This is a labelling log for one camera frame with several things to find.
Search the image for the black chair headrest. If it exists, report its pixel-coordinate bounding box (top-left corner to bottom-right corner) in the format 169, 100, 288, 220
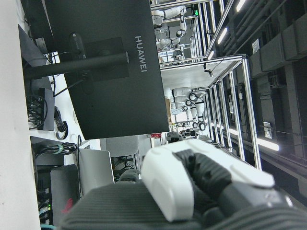
166, 131, 183, 145

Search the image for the black cable bundle, green tie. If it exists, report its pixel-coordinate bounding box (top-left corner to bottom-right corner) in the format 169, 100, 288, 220
33, 142, 79, 157

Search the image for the black case with red logo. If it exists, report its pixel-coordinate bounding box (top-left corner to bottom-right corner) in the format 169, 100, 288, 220
49, 164, 81, 227

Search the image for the teal network cable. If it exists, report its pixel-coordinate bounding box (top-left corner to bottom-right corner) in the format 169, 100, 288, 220
40, 206, 55, 230

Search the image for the network switch with green light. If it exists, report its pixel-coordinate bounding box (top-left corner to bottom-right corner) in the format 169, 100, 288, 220
35, 186, 52, 226

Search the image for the black folded strap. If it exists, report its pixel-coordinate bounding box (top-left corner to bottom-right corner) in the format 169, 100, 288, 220
54, 106, 69, 140

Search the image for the black Huawei monitor with stand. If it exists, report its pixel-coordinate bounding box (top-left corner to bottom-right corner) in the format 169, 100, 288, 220
18, 0, 170, 140

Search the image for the silver laptop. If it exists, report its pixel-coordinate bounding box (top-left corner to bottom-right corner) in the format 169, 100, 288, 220
78, 147, 116, 193

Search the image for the black power box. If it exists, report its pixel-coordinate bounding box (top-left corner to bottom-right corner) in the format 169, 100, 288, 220
26, 87, 56, 131

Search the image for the aluminium cage frame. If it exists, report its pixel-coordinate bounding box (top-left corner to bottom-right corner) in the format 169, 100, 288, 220
202, 54, 262, 170

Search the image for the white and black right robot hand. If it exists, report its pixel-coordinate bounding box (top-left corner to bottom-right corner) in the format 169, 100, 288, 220
59, 138, 307, 230

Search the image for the grey office chair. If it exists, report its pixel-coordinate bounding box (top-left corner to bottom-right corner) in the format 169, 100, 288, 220
100, 135, 140, 158

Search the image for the white humanoid robot with arms raised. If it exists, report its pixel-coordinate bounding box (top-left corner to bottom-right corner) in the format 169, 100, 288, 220
152, 5, 188, 61

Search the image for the black cylindrical webcam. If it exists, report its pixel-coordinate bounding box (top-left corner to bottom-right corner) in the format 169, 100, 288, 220
69, 32, 87, 60

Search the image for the white humanoid robot with black joints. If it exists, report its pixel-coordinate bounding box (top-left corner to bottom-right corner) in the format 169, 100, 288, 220
165, 87, 207, 132

